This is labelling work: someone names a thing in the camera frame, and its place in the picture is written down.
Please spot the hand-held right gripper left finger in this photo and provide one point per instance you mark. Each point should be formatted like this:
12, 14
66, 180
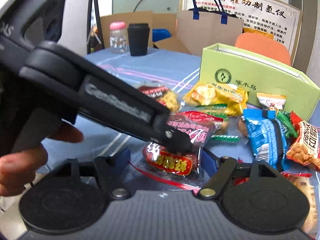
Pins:
123, 156

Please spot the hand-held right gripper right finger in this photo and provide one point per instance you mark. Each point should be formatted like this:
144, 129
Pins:
208, 158

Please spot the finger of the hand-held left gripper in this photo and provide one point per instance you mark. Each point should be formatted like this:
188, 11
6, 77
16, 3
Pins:
175, 140

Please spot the clear red label date packet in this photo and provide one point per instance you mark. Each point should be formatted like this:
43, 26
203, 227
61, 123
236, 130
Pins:
172, 163

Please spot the dark red snack packet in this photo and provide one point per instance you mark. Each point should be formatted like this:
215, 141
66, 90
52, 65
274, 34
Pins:
200, 127

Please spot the green striped cake packet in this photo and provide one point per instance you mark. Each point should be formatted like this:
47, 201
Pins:
223, 126

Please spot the blue snack packet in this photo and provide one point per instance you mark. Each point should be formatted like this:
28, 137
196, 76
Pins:
268, 137

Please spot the light green cardboard box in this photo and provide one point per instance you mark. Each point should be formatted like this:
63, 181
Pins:
250, 72

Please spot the red orange bean snack packet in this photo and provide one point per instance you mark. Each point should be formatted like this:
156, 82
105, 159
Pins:
306, 142

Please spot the person's left hand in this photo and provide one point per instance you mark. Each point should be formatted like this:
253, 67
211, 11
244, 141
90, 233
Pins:
22, 170

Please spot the brown red snack packet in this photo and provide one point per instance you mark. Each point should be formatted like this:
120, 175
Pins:
167, 98

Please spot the brown snack in clear wrapper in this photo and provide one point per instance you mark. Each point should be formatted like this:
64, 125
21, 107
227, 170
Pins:
243, 128

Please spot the yellow cake snack packet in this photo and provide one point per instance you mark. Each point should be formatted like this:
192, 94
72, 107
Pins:
217, 96

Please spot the clear bottle with pink cap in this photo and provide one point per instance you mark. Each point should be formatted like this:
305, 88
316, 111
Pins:
117, 38

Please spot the blue plaid tablecloth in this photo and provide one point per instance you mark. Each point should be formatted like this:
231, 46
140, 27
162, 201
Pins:
150, 65

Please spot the small orange white snack packet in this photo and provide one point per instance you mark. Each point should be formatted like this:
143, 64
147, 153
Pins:
271, 101

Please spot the small green snack packet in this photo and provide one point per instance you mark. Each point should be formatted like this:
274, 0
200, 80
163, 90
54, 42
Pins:
287, 122

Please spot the red edged nut snack packet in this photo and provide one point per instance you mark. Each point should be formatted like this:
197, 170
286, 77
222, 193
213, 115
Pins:
307, 187

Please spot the blue plastic object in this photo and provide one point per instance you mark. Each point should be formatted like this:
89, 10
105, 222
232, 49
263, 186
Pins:
161, 35

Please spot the brown cardboard box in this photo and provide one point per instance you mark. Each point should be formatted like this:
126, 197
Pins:
160, 20

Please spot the orange chair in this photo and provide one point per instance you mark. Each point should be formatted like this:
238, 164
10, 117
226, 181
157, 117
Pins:
262, 47

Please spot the wall poster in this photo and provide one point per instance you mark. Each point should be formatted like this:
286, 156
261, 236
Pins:
265, 12

